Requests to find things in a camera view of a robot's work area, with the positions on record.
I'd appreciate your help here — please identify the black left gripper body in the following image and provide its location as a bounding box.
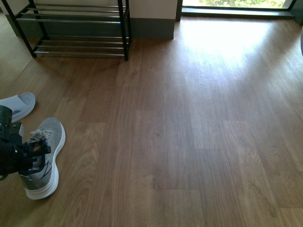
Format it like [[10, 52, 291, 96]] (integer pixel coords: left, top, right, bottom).
[[0, 106, 25, 180]]

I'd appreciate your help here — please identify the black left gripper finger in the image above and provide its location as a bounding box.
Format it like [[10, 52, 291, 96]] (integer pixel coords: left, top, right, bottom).
[[22, 139, 51, 175]]

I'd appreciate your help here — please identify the light blue slipper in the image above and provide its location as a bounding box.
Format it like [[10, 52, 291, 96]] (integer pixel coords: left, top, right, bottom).
[[0, 92, 36, 122]]

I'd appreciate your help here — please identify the grey knit sneaker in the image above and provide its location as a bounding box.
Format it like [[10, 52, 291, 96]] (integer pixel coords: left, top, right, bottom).
[[19, 117, 66, 200]]

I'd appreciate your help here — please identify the black metal shoe rack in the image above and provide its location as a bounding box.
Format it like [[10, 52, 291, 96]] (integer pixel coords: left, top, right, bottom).
[[1, 0, 132, 61]]

